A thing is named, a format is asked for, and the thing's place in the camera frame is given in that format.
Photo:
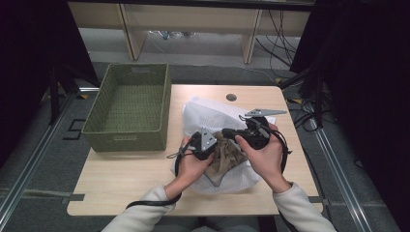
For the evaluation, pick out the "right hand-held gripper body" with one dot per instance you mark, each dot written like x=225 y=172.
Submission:
x=257 y=137

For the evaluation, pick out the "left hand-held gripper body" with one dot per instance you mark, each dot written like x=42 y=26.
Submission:
x=206 y=141

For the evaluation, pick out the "beige garment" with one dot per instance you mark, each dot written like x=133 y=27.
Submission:
x=227 y=158

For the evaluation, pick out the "white mesh laundry bag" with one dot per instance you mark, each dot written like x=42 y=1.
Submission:
x=206 y=112

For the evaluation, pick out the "green woven basket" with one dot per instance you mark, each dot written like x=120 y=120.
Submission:
x=129 y=143

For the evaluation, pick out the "person's right hand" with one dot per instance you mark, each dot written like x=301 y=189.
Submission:
x=267 y=161

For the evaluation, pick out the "person's left hand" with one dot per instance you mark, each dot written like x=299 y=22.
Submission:
x=191 y=170

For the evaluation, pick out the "yellow floor tape piece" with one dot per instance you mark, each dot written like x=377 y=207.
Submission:
x=83 y=96
x=278 y=80
x=295 y=101

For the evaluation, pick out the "black metal stand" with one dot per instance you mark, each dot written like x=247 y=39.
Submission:
x=54 y=96
x=319 y=96

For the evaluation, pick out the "person's legs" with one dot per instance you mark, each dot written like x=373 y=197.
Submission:
x=225 y=225

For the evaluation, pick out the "clear plastic wrap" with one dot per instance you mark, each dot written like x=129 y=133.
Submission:
x=167 y=34

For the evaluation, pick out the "beige wooden desk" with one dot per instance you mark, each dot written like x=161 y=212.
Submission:
x=193 y=19

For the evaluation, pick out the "black curtain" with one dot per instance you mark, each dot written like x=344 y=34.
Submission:
x=25 y=64
x=370 y=80

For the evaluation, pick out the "metal floor rail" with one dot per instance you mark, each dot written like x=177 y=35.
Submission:
x=349 y=196
x=32 y=162

